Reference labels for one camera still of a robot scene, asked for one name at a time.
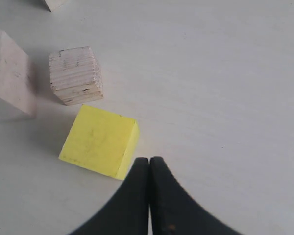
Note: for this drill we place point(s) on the yellow cube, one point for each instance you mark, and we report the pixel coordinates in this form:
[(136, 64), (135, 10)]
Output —
[(101, 141)]

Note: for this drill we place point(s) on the large pale wooden cube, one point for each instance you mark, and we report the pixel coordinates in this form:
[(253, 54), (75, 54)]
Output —
[(17, 82)]

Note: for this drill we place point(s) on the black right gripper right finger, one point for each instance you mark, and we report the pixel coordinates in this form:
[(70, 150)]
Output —
[(174, 211)]

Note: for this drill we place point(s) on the small pale wooden cube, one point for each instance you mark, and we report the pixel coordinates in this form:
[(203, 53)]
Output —
[(53, 4)]

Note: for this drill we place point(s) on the striped plywood cube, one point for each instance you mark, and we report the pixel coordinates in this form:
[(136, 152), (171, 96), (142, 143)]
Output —
[(75, 75)]

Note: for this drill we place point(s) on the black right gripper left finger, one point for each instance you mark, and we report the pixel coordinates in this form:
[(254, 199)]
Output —
[(127, 211)]

